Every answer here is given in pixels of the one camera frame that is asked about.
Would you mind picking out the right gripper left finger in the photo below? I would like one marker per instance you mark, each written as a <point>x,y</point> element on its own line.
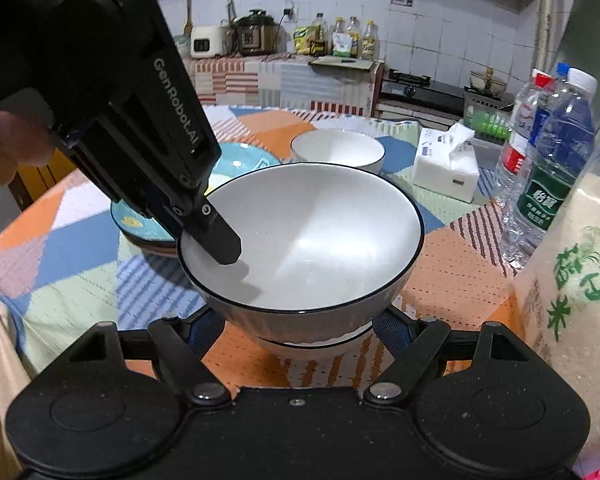
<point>181,344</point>

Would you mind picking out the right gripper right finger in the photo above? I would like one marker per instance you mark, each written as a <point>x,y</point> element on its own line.
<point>416,347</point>

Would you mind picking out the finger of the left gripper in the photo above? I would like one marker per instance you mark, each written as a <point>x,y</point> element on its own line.
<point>208,229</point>

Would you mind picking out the blue fried egg plate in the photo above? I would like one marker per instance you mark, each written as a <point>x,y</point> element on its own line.
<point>236,160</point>

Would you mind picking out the white bowl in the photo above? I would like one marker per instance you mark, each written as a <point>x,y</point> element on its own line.
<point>325,249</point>
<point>320,350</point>
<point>339,147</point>

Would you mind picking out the pink bunny carrot plate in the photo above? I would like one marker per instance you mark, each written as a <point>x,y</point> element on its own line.
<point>168,250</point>

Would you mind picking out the plain white plate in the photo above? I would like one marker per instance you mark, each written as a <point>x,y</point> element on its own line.
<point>137,239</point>

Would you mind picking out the person left hand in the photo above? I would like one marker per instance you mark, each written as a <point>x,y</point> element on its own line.
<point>21,144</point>

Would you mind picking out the white rice cooker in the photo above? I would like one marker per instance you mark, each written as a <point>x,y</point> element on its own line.
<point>210,41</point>

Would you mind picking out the patchwork tablecloth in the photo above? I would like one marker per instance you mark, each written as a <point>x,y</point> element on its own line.
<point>65,265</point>

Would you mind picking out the yellow wooden chair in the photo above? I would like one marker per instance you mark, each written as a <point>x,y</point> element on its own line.
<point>30,183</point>

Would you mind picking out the clear rice bag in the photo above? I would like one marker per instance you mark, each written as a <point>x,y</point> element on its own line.
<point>558,295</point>

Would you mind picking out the patchwork counter cloth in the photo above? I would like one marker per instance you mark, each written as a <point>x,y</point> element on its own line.
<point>285,81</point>

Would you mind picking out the black pressure cooker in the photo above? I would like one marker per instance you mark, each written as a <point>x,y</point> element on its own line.
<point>257,33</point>

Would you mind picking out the white tissue pack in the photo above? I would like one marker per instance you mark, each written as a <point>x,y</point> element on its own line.
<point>445,162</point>

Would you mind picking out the red label water bottle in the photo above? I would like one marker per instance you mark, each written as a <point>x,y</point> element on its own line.
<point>519,129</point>

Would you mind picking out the cutting board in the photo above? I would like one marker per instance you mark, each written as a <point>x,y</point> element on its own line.
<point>344,63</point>

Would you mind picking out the yellow snack bag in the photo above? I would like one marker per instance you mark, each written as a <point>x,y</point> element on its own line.
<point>303,38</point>

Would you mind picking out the cooking oil bottle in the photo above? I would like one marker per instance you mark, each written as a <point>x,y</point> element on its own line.
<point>341,40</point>

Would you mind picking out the black gas stove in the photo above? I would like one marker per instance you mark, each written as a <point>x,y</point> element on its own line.
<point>422,91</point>

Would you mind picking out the green label water bottle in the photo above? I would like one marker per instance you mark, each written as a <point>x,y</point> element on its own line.
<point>549,170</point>

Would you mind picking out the blue label water bottle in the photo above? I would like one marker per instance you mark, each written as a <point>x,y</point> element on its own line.
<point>549,98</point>

